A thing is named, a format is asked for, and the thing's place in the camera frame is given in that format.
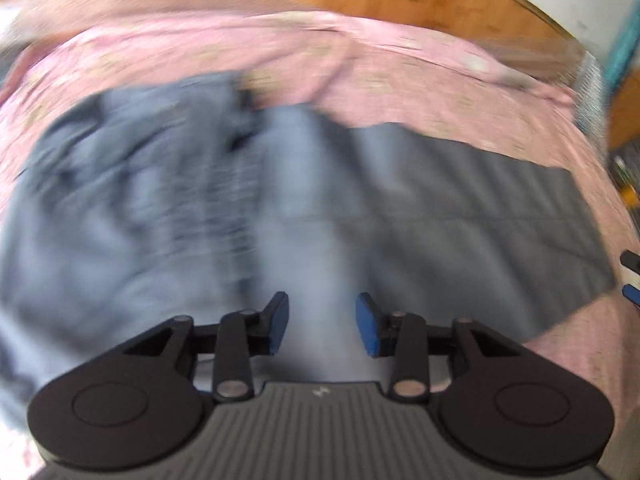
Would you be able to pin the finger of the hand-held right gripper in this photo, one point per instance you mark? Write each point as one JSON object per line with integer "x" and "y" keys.
{"x": 632, "y": 258}
{"x": 633, "y": 294}

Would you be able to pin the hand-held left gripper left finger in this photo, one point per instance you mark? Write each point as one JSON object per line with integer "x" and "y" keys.
{"x": 280, "y": 325}

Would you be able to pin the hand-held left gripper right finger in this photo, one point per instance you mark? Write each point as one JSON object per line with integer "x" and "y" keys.
{"x": 367, "y": 327}

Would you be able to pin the grey pants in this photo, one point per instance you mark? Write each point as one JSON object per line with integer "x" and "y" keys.
{"x": 200, "y": 210}

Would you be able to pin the dim clutter pile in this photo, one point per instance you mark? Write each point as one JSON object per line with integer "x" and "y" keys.
{"x": 625, "y": 175}

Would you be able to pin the teal boards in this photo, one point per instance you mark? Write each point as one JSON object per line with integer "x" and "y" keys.
{"x": 622, "y": 50}

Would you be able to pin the pink bear-print blanket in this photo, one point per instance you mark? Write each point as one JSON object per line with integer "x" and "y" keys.
{"x": 400, "y": 75}

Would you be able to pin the pink bear-print pillow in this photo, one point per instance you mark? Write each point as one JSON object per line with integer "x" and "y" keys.
{"x": 450, "y": 55}

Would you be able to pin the wooden wall panel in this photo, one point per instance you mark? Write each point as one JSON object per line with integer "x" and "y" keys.
{"x": 625, "y": 115}

